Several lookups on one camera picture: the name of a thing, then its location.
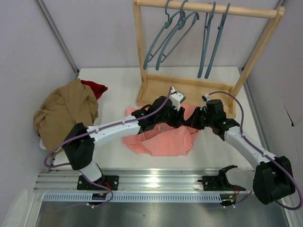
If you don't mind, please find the pink skirt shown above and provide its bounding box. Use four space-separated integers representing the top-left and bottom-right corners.
122 103 201 157

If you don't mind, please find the teal hanger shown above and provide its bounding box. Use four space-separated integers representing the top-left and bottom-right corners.
155 0 200 71
143 0 185 70
197 1 216 79
205 3 231 79

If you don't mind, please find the tan garment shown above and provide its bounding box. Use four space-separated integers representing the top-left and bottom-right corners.
33 79 98 152

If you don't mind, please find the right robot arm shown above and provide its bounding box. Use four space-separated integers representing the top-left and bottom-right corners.
184 99 299 205

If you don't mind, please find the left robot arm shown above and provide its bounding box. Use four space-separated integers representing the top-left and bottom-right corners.
63 92 186 182

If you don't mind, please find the wooden hanger rack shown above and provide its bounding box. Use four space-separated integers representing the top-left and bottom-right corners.
133 0 285 118

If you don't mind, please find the red garment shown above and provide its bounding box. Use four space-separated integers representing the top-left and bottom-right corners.
81 80 108 100

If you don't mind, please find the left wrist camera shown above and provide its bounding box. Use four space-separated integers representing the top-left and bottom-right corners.
169 87 186 111

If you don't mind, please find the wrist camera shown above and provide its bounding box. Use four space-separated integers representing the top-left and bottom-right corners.
169 87 186 111
202 94 211 102

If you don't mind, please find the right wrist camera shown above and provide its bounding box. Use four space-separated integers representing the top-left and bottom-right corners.
202 94 211 102

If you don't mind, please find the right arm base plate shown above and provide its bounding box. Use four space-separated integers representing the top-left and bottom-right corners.
198 175 246 192

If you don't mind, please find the aluminium table rail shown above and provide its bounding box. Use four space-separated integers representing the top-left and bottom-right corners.
33 167 291 193

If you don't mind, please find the slotted cable duct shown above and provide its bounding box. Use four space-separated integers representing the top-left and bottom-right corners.
43 192 222 203

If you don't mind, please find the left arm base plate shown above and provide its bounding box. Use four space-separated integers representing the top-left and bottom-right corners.
77 175 119 191

